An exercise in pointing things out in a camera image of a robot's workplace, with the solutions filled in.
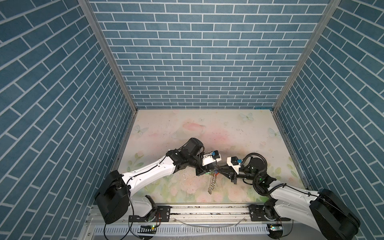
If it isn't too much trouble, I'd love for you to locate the left corner aluminium post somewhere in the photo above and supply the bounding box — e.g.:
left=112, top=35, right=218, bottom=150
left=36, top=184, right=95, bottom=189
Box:
left=78, top=0, right=138, bottom=114

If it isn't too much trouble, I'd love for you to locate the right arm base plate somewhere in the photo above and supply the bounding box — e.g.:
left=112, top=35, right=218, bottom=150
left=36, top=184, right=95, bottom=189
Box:
left=248, top=204, right=291, bottom=222

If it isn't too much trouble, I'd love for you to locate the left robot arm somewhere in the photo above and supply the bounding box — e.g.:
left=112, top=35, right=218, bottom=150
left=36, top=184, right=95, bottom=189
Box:
left=95, top=138, right=222, bottom=225

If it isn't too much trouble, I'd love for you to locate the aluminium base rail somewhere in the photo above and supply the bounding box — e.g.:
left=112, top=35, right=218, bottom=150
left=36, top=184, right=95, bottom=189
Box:
left=114, top=198, right=320, bottom=229

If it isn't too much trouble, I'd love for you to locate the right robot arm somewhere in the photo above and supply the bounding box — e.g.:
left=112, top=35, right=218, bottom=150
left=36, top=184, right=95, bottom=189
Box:
left=215, top=153, right=361, bottom=240

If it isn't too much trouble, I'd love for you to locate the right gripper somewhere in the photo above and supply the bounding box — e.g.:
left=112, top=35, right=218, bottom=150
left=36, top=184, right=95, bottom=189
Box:
left=217, top=163, right=260, bottom=185

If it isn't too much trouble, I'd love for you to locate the corner aluminium post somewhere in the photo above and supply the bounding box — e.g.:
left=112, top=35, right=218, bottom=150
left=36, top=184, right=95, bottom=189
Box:
left=78, top=0, right=138, bottom=114
left=272, top=0, right=343, bottom=114

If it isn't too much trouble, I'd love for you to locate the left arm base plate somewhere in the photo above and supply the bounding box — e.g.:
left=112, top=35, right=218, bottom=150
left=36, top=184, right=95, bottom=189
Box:
left=129, top=206, right=171, bottom=223

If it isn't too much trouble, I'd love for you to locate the large keyring with chain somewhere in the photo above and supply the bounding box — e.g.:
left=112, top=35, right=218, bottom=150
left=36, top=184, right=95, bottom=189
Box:
left=208, top=170, right=219, bottom=195

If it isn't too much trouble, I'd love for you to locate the right corner aluminium post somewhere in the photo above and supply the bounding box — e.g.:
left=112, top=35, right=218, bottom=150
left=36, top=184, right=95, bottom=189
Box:
left=272, top=0, right=343, bottom=114

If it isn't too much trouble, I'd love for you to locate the white cable duct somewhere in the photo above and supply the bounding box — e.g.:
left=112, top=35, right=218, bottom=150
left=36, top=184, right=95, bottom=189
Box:
left=92, top=224, right=271, bottom=236

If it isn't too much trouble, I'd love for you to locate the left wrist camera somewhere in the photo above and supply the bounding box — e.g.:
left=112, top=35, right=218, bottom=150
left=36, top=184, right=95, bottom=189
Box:
left=202, top=150, right=222, bottom=166

